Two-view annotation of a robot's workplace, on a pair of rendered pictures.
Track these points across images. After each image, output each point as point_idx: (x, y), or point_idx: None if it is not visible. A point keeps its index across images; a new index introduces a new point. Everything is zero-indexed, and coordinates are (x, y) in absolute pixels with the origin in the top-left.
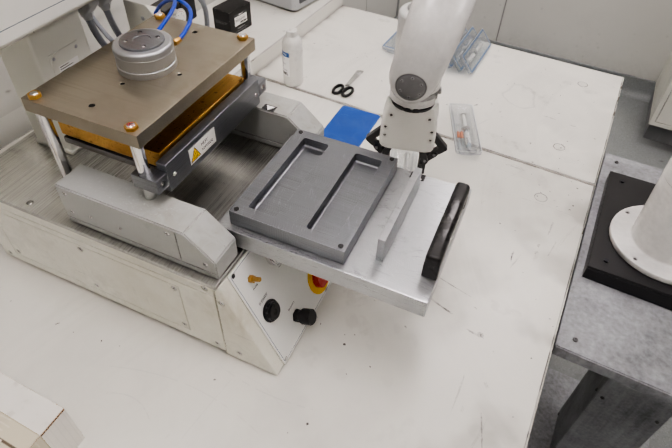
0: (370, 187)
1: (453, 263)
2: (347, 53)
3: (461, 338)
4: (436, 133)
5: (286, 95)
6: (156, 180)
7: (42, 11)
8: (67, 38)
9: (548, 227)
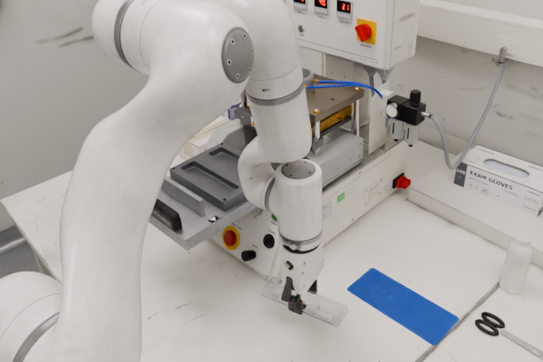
0: (206, 186)
1: (212, 327)
2: None
3: (154, 306)
4: (288, 281)
5: (481, 276)
6: (235, 110)
7: (322, 45)
8: (342, 70)
9: None
